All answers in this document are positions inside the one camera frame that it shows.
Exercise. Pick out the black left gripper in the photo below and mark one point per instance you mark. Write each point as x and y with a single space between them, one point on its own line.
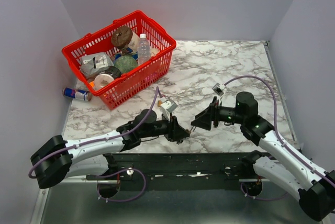
176 133

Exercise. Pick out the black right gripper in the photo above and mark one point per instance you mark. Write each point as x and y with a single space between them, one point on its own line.
204 119

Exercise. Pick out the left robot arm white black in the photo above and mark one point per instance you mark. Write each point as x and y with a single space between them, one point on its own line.
58 159

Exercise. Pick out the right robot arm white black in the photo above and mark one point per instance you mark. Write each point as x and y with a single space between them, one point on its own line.
311 185

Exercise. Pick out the green round ball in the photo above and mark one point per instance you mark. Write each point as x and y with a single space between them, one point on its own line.
125 64

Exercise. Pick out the clear plastic water bottle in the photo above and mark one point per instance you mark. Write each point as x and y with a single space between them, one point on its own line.
143 49

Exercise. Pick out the white tape roll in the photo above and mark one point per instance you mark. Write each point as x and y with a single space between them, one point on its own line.
102 80

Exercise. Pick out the brown lid paper cup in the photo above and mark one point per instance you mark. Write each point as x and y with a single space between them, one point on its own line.
125 40

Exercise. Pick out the grey foil snack bag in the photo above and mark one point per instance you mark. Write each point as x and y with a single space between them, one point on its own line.
91 65

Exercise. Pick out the red bull can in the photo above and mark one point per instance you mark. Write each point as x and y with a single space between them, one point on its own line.
77 94

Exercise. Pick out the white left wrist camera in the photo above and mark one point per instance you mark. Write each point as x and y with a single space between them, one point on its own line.
167 107

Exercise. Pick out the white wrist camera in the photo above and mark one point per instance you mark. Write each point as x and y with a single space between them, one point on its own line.
167 107
220 90

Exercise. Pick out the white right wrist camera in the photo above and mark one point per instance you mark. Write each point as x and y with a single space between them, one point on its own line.
220 90

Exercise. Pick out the black mounting base rail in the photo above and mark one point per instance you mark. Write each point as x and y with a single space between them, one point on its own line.
179 171

